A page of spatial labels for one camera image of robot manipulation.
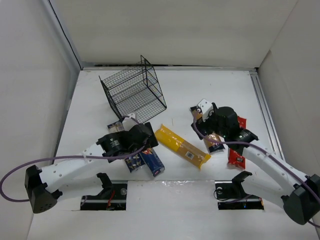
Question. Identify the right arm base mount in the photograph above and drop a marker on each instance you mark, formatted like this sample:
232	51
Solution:
230	194

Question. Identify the aluminium rail on right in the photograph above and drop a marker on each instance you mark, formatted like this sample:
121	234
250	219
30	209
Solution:
266	114

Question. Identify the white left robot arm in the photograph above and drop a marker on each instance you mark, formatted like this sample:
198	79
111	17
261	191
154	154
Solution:
46	186

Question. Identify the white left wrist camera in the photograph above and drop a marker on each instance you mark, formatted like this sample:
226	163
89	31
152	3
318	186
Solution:
128	121

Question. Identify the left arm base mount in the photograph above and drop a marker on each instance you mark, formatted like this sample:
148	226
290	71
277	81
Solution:
112	197

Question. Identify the blue star spaghetti bag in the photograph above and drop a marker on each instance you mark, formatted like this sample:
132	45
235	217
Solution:
134	162

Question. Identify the dark blue Lasicilia spaghetti bag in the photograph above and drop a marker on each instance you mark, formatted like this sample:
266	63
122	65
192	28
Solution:
211	147

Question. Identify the black wire shelf rack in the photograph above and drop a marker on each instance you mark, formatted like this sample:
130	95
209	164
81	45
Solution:
135	89

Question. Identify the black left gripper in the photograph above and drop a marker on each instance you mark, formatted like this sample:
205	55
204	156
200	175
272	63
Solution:
151	135

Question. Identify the blue Barilla spaghetti box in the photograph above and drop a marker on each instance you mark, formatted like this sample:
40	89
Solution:
153	162

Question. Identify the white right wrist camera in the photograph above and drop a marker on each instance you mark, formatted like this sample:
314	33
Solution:
204	107

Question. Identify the yellow spaghetti bag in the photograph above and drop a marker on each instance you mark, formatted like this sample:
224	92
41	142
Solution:
181	147

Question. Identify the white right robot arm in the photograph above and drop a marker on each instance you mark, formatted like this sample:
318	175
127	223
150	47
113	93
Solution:
297	193

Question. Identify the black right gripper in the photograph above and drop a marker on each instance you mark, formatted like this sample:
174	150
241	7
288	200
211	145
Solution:
208	120

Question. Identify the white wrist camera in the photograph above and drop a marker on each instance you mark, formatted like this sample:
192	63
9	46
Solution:
204	107
128	121

